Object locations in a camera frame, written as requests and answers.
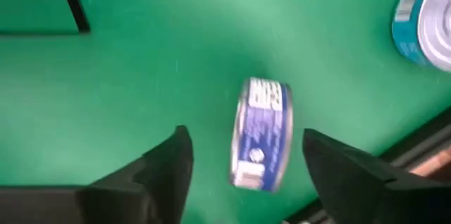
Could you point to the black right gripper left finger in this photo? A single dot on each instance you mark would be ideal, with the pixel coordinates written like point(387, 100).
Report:
point(88, 204)

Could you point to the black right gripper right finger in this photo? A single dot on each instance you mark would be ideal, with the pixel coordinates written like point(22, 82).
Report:
point(370, 199)

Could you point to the teal-label can silver lid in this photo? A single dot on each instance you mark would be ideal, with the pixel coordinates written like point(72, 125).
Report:
point(423, 19)

